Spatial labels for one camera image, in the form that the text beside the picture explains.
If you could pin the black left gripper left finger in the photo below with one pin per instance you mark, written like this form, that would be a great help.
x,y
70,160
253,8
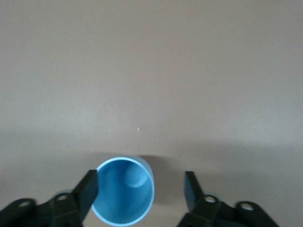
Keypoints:
x,y
47,212

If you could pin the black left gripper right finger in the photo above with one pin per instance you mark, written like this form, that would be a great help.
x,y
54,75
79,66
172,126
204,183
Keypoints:
x,y
213,215

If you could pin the light blue plastic cup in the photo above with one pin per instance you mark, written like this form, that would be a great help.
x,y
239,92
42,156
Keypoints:
x,y
123,203

